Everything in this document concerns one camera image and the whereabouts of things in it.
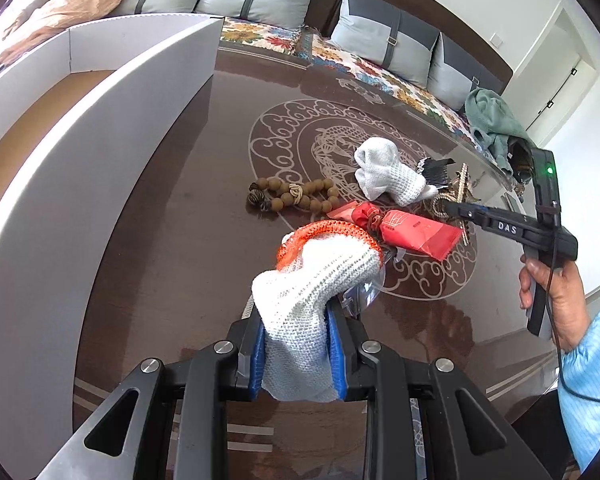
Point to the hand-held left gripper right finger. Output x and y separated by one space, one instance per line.
337 355

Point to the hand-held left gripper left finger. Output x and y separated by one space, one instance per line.
256 360

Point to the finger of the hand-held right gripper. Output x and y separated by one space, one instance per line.
462 211

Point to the rhinestone hair clip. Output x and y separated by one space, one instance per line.
461 182

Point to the white knit glove orange cuff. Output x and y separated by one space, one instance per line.
300 300

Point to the white cardboard box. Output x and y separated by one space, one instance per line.
105 125

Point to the person's right forearm blue sleeve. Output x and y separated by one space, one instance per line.
592 380

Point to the person's right hand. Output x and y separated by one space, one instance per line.
565 300

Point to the black hair comb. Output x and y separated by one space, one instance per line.
435 172

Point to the red packet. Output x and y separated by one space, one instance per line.
415 232

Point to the clear plastic packaging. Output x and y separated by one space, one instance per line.
367 295

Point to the green cloth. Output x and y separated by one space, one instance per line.
495 120

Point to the floral sofa cover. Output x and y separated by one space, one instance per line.
370 72

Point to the white door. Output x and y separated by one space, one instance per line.
562 65

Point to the beige cloth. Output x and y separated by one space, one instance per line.
55 12

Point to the white wall switch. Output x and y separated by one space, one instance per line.
495 39

